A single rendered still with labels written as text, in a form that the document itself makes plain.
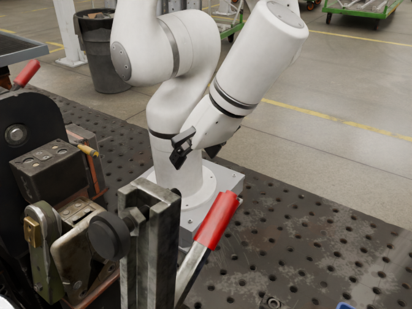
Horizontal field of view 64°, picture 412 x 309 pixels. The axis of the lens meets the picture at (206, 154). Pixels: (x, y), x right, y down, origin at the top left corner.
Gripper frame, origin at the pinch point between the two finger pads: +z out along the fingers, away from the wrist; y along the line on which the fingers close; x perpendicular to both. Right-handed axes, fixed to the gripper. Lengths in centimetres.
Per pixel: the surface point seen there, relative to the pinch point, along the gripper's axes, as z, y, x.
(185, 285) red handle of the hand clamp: -19.1, 26.8, 21.9
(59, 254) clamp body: -7.7, 31.8, 11.0
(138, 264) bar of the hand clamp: -22.6, 31.2, 19.3
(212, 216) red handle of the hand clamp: -22.4, 22.9, 18.3
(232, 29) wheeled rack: 131, -305, -233
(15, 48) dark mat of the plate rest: 0.5, 21.7, -34.0
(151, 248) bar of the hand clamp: -26.7, 31.9, 19.6
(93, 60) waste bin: 153, -106, -208
